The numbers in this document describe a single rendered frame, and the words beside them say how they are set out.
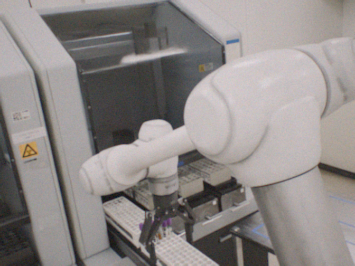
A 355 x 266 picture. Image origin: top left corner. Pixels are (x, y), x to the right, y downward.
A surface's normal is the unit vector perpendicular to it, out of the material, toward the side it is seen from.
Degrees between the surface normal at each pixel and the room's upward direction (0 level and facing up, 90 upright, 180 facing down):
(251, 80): 41
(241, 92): 49
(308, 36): 90
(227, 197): 90
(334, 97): 99
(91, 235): 90
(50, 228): 90
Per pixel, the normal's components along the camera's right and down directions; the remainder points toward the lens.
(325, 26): 0.56, 0.20
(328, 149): -0.83, 0.26
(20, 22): 0.18, -0.73
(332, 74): 0.45, -0.17
